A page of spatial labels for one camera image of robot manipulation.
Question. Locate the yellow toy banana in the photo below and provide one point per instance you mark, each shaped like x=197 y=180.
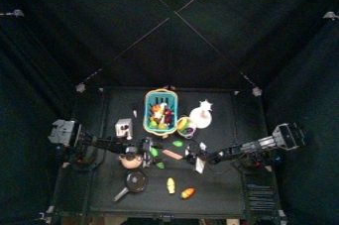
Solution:
x=181 y=124

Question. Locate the white toy toaster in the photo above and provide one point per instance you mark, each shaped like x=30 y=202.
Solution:
x=122 y=127

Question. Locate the yellow toy corn cob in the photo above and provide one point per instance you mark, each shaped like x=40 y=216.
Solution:
x=170 y=185

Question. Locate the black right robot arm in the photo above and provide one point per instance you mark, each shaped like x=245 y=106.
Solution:
x=260 y=144

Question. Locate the yellow toy fruit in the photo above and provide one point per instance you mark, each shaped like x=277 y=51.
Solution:
x=162 y=126

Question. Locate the orange toy vegetable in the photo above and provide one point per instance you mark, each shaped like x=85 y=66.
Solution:
x=186 y=193

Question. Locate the green toy leaf piece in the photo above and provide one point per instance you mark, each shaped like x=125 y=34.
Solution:
x=160 y=165
x=177 y=143
x=153 y=151

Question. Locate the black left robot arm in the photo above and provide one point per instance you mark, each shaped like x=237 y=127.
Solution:
x=94 y=142

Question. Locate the green toy fruit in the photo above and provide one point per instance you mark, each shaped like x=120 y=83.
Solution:
x=152 y=124

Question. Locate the small toy bowl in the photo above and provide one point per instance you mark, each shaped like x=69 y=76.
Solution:
x=185 y=135

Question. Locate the toy frying pan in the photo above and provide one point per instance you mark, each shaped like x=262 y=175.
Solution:
x=134 y=181

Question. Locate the teal basket with orange rim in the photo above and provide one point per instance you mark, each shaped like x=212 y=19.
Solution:
x=152 y=96

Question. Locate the white mug tree stand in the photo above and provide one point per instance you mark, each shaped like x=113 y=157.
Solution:
x=200 y=119

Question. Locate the dark red toy food piece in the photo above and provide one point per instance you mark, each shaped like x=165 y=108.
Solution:
x=168 y=114

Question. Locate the small toy knife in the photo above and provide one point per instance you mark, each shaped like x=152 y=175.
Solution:
x=134 y=110

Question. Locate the silver frame corner bracket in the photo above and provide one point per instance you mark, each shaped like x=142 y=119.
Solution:
x=256 y=90
x=16 y=13
x=80 y=87
x=329 y=15

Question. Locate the white toy food piece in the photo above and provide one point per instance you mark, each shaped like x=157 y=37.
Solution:
x=161 y=107

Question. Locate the purple toy fruit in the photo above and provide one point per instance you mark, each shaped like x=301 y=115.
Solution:
x=189 y=131

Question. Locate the orange toy food piece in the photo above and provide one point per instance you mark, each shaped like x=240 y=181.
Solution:
x=154 y=108

